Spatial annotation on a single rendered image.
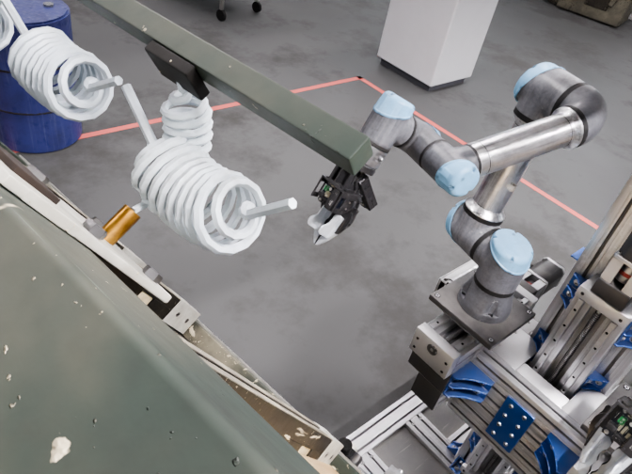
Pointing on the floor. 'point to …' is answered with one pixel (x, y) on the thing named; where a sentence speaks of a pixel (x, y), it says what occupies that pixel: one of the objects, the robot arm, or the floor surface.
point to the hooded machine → (434, 39)
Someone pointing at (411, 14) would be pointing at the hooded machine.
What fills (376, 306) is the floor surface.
